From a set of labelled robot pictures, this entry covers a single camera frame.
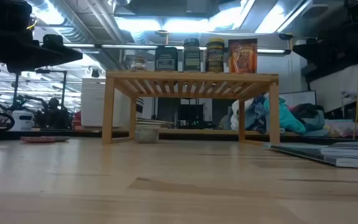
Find wooden slatted shelf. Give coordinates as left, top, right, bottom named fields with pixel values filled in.
left=101, top=70, right=280, bottom=146

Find small speckled bowl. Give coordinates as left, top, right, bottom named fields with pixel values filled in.
left=135, top=129, right=160, bottom=144

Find chili crunch jar yellow lid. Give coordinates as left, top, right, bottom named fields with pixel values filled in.
left=206, top=37, right=226, bottom=73

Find pink translucent plastic bag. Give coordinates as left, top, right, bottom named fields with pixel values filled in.
left=323, top=119, right=358, bottom=139

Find black camera stand frame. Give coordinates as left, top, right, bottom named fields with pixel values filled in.
left=13, top=68, right=68, bottom=110

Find black computer box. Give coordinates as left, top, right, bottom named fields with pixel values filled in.
left=177, top=104, right=204, bottom=129

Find green jar white lid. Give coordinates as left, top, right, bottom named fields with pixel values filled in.
left=183, top=38, right=201, bottom=72

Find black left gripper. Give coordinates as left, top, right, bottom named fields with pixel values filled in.
left=0, top=0, right=83, bottom=74

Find long ceiling light bar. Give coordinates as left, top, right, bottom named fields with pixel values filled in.
left=39, top=42, right=291, bottom=55

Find green black pepper tin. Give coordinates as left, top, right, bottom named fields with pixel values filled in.
left=154, top=46, right=178, bottom=72

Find blue Yellowstone book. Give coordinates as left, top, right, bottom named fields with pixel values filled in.
left=268, top=142, right=338, bottom=165
left=321, top=142, right=358, bottom=169

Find black background robot arms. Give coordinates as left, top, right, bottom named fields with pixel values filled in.
left=32, top=96, right=74, bottom=130

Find small grey spice shaker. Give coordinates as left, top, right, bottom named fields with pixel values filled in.
left=131, top=57, right=148, bottom=72

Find pile of clothes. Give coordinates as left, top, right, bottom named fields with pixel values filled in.
left=228, top=95, right=326, bottom=136

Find orange taco seasoning packet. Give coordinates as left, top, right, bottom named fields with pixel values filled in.
left=228, top=39, right=258, bottom=74

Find black white striped cloth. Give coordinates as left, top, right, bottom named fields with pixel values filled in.
left=135, top=98, right=145, bottom=119

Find stack of flat trays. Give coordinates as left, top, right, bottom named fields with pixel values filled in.
left=135, top=117, right=174, bottom=129

